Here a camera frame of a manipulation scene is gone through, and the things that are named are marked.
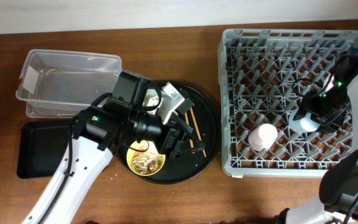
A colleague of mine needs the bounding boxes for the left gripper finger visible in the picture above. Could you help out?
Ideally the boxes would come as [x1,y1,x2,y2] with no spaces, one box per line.
[174,113,205,149]
[175,147,203,157]

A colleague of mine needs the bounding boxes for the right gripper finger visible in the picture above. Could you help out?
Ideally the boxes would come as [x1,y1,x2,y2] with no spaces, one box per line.
[316,123,344,133]
[292,108,312,121]

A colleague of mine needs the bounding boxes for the blue cup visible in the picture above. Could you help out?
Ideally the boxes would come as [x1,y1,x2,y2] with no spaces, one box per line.
[288,108,320,133]

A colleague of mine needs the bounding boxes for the yellow bowl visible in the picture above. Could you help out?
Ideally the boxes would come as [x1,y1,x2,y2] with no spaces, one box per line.
[126,140,165,176]

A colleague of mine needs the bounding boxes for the noodle food scraps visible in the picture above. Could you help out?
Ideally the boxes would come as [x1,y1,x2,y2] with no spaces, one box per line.
[127,151,165,176]

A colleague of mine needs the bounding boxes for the pink cup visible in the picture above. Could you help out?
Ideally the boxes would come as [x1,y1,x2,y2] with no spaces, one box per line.
[248,123,278,151]

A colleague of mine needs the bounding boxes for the white tissue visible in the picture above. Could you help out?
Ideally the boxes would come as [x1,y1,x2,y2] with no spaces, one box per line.
[143,95,162,107]

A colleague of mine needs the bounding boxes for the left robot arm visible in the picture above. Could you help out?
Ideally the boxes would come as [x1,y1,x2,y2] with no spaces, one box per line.
[23,70,205,223]

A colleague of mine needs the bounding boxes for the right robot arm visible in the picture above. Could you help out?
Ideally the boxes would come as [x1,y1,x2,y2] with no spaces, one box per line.
[273,47,358,223]

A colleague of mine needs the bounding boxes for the grey dishwasher rack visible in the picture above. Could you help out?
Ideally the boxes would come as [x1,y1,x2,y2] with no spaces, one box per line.
[218,29,358,178]

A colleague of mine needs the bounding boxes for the right wooden chopstick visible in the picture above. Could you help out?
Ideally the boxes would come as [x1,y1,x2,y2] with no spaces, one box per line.
[190,108,206,158]

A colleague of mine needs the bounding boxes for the round black tray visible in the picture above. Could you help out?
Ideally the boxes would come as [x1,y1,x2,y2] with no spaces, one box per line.
[112,80,221,185]

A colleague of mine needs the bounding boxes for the grey plate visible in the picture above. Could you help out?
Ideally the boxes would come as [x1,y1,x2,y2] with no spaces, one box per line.
[142,88,168,114]

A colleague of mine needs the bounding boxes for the black rectangular tray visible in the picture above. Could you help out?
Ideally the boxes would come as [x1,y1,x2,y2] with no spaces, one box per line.
[17,119,72,179]

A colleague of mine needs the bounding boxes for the clear plastic bin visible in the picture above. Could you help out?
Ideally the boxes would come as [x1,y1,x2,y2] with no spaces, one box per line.
[16,49,122,118]

